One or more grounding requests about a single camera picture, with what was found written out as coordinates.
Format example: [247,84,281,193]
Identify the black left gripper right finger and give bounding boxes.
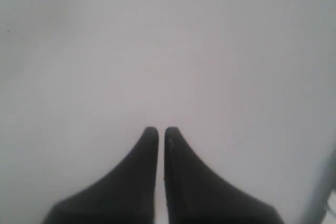
[164,127,283,223]

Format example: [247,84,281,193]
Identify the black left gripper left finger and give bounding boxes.
[45,127,159,223]

